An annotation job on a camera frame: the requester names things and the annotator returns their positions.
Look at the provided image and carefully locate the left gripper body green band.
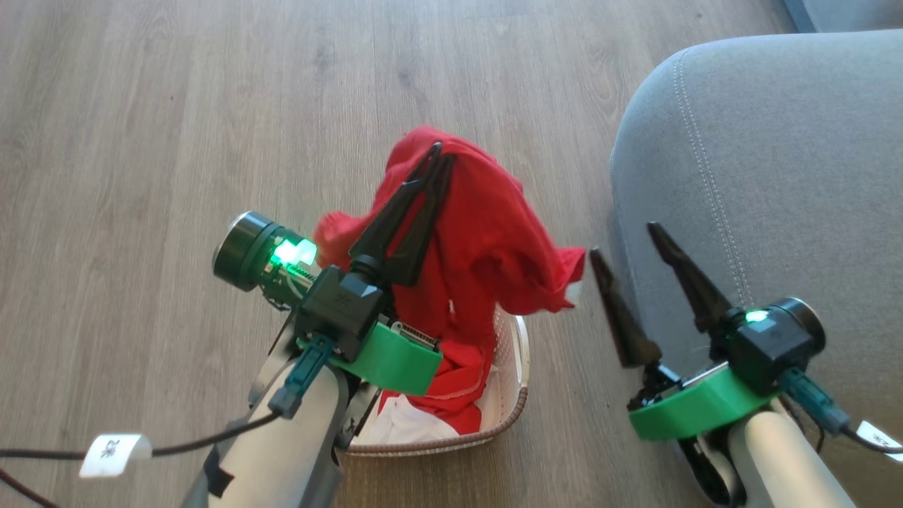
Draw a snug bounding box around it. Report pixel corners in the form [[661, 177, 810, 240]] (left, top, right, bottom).
[[212, 210, 444, 397]]

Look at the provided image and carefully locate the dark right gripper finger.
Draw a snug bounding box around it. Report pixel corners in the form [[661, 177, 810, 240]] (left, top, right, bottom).
[[647, 221, 734, 334], [589, 247, 664, 369]]

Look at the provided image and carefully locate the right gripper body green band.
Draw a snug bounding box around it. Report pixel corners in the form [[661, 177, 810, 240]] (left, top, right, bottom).
[[626, 296, 828, 442]]

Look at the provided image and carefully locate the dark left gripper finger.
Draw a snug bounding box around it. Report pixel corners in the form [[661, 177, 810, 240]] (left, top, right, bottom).
[[384, 157, 456, 288], [349, 142, 444, 266]]

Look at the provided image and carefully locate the plain red garment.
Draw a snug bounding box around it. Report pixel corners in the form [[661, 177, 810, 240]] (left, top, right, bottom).
[[313, 126, 587, 353]]

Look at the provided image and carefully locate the red and white garment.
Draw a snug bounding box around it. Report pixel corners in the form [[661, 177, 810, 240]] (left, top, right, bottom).
[[351, 332, 496, 445]]

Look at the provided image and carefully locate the white perforated laundry basket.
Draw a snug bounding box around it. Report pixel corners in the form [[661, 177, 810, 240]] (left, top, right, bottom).
[[339, 307, 530, 458]]

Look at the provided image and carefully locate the grey fabric sofa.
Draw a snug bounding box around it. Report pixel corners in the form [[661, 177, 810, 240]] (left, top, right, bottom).
[[609, 28, 903, 508]]

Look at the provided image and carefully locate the grey-blue upholstered panel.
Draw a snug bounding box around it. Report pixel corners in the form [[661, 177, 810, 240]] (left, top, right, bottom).
[[783, 0, 903, 34]]

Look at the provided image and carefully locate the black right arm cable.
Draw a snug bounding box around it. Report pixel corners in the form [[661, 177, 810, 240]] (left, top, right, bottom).
[[780, 365, 903, 454]]

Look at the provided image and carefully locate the white right cable label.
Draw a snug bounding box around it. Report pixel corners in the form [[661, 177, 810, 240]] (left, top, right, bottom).
[[856, 421, 903, 464]]

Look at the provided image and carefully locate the white cable label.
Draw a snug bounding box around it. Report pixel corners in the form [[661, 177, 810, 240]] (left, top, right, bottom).
[[856, 421, 903, 464], [79, 433, 153, 479]]

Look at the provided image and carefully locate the white left cable label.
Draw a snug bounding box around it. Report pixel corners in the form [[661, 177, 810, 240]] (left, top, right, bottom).
[[79, 433, 153, 479]]

